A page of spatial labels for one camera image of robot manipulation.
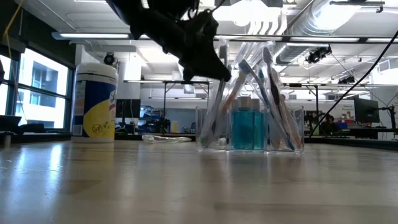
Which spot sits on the black ceiling-mounted camera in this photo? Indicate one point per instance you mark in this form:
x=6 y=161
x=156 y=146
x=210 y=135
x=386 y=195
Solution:
x=317 y=54
x=346 y=80

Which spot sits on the black dome camera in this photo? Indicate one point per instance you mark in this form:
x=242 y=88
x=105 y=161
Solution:
x=109 y=59

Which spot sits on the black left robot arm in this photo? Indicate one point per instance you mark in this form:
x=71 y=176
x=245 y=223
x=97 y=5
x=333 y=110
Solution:
x=140 y=12

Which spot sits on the black desk monitor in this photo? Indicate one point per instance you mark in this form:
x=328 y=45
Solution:
x=367 y=110

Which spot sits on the green toothbrush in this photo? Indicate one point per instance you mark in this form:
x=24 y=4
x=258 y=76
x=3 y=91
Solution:
x=164 y=139

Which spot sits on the large office window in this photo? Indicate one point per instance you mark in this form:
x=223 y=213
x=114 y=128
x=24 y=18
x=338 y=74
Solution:
x=43 y=77

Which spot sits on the blue toothbrush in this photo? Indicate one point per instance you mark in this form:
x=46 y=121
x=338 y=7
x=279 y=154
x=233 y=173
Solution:
x=265 y=99

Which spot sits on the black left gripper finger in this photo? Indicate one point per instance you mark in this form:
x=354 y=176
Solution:
x=189 y=74
x=211 y=67

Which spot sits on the clear acrylic organizer box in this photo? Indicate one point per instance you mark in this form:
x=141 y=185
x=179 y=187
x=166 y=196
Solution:
x=299 y=133

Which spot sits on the silver ventilation duct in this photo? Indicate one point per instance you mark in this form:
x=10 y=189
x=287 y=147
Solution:
x=311 y=21

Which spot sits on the disinfecting wipes canister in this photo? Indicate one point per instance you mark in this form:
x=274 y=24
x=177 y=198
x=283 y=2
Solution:
x=93 y=102

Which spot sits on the small black monitor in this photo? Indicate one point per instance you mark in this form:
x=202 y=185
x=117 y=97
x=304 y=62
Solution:
x=128 y=108

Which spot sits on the maroon toothbrush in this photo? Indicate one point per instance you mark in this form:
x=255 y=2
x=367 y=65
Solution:
x=274 y=90

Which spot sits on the black aluminium table frame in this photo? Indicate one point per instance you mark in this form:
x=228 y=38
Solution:
x=46 y=136

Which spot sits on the person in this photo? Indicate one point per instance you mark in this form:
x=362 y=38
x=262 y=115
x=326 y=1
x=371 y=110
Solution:
x=329 y=124

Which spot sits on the black workstation frame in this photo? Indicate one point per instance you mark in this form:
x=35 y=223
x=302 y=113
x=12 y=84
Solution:
x=308 y=84
x=155 y=82

